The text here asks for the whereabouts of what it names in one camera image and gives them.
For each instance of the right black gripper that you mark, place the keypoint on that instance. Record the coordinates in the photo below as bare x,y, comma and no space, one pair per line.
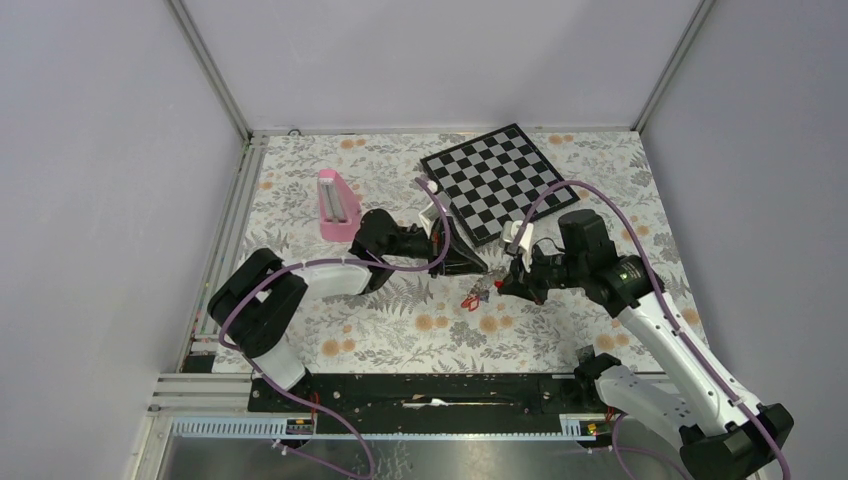
524,285

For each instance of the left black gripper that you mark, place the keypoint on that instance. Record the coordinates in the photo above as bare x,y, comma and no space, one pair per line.
459,258

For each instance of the red tag key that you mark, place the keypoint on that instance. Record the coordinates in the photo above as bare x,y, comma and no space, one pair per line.
471,303

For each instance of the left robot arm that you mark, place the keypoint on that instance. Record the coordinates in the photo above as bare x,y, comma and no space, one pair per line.
256,304

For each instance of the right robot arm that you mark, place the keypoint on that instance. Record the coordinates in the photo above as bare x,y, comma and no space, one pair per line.
720,429

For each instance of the floral table mat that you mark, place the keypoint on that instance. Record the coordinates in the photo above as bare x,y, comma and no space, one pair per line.
417,324

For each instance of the black grey checkerboard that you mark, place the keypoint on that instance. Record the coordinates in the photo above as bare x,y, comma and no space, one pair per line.
491,180

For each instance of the pink plastic box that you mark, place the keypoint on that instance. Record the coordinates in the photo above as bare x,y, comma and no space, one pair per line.
340,209

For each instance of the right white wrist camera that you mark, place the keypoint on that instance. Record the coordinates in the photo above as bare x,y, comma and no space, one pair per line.
517,241

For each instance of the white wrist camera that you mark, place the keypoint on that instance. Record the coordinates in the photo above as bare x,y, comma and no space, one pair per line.
517,241
432,212

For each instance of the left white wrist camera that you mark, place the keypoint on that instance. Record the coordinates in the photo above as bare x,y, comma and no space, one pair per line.
432,212

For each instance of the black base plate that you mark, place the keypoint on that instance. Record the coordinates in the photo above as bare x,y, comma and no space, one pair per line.
529,404

